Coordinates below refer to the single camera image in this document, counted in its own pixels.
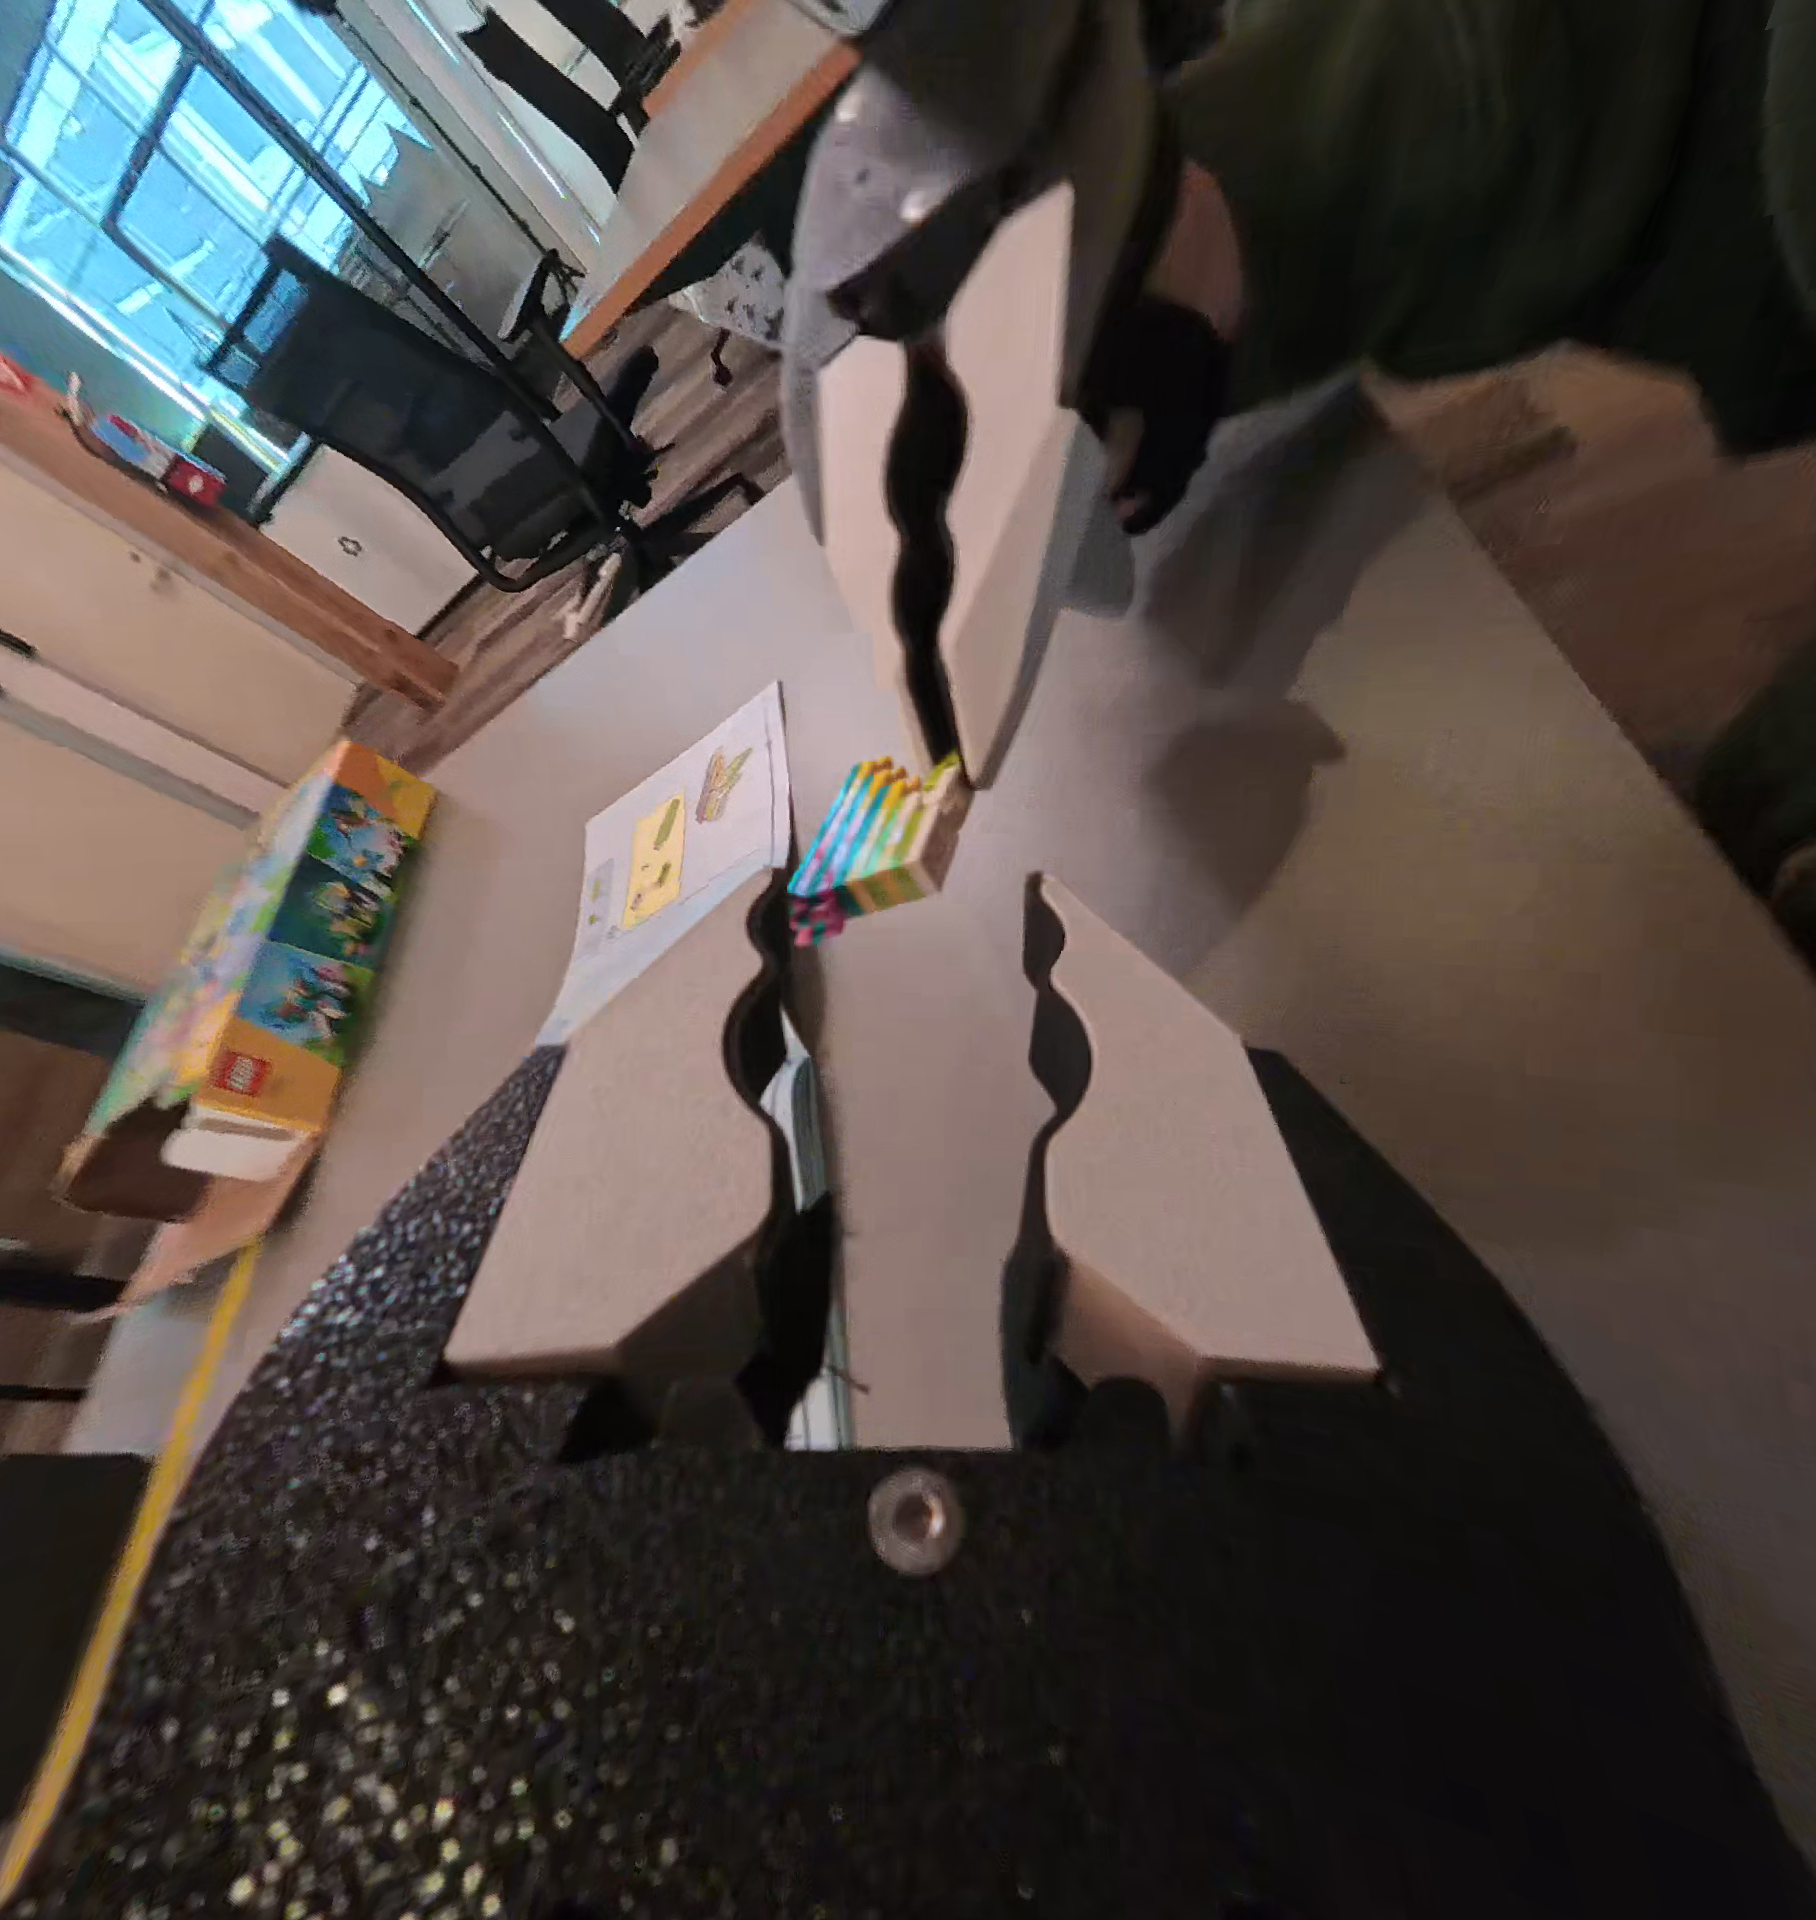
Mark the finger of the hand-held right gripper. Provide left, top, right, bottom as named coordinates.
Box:
left=915, top=180, right=1091, bottom=791
left=808, top=332, right=957, bottom=769

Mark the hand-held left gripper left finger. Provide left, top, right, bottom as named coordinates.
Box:
left=441, top=868, right=834, bottom=1449

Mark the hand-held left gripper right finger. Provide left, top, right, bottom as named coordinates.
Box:
left=998, top=870, right=1384, bottom=1449

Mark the striped lego feather assembly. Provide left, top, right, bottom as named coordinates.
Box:
left=786, top=755, right=978, bottom=951

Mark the lego instruction booklet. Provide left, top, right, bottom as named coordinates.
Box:
left=532, top=682, right=859, bottom=1449

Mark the colourful lego box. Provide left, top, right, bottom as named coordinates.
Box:
left=51, top=738, right=441, bottom=1310

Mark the person's right hand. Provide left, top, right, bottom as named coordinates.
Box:
left=1153, top=158, right=1248, bottom=345

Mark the desk with orange edge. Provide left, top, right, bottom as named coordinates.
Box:
left=562, top=0, right=863, bottom=363

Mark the black office chair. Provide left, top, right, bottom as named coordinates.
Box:
left=204, top=232, right=773, bottom=606

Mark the yellow tape stripe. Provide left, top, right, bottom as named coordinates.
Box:
left=0, top=1237, right=266, bottom=1908

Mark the red box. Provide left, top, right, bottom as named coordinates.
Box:
left=90, top=412, right=230, bottom=506

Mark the white cabinet with wooden top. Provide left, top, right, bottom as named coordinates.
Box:
left=0, top=354, right=458, bottom=992

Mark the window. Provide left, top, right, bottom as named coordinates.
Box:
left=0, top=0, right=445, bottom=436

